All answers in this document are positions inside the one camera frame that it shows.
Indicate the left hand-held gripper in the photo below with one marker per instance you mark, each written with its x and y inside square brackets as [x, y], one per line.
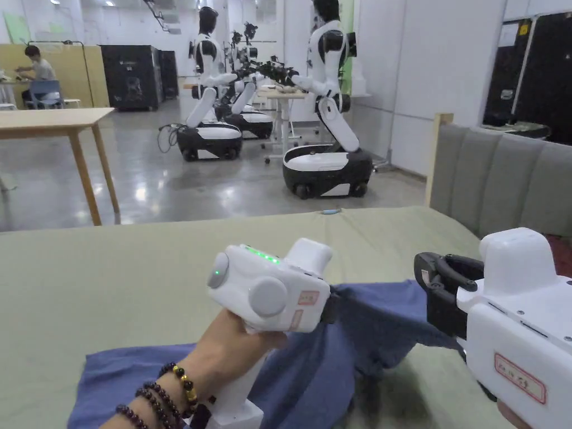
[263, 286]

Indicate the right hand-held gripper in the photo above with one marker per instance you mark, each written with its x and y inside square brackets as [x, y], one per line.
[514, 313]

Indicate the dark blue shirt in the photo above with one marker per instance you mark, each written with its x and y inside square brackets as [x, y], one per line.
[321, 371]

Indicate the person's left forearm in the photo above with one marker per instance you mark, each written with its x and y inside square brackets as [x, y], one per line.
[143, 402]

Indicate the person's left hand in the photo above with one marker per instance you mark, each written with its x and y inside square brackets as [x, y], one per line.
[214, 353]

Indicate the person's right hand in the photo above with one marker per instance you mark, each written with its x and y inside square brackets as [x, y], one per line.
[514, 418]

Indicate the small pale blue object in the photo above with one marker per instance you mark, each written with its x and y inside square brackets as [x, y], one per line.
[331, 212]

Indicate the dark red cloth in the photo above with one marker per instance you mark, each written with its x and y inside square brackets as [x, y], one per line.
[564, 250]

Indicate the grey padded headboard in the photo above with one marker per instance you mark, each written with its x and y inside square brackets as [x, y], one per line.
[500, 178]

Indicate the white and black wheeled robot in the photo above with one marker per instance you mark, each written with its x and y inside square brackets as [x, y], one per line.
[210, 138]
[326, 165]
[250, 120]

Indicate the black flight case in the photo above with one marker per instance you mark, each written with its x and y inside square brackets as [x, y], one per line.
[540, 76]

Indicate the narrow black case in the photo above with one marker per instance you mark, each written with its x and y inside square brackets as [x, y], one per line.
[169, 73]

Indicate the large black case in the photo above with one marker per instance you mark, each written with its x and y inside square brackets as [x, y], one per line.
[129, 76]

